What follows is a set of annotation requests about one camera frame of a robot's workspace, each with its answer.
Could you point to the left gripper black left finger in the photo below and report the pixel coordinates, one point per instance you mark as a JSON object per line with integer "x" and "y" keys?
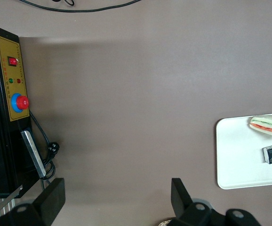
{"x": 49, "y": 202}

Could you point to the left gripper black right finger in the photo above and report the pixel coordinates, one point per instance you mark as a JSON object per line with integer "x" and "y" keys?
{"x": 181, "y": 202}

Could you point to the cream plastic tray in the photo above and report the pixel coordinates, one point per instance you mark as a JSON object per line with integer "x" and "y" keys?
{"x": 239, "y": 153}

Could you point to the light open-weave wicker basket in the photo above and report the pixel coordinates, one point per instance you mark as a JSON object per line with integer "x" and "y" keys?
{"x": 166, "y": 223}

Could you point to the wrapped triangle sandwich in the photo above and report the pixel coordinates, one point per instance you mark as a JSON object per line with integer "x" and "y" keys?
{"x": 271, "y": 124}

